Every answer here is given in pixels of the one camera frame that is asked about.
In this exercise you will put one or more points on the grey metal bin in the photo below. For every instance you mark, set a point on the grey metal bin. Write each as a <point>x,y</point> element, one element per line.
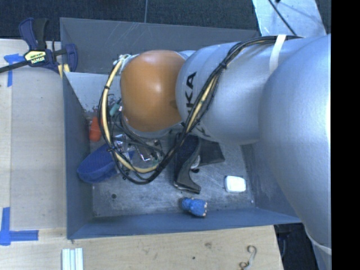
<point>157,198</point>

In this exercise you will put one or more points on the blue mesh cloth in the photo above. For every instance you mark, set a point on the blue mesh cloth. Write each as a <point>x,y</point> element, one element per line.
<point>95,164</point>

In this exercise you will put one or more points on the orange toy carrot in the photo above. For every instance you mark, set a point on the orange toy carrot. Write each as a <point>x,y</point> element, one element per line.
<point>95,131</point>

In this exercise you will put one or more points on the dark green flat block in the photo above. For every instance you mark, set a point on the dark green flat block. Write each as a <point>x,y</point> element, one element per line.
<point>212,152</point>

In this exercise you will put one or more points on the blue toy figure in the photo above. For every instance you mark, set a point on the blue toy figure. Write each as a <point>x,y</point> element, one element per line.
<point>193,205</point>

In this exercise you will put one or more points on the white rounded box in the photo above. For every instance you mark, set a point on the white rounded box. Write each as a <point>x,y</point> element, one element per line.
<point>235,184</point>

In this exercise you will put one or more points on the pale wood flat board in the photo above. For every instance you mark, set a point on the pale wood flat board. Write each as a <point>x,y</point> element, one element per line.
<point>36,150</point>

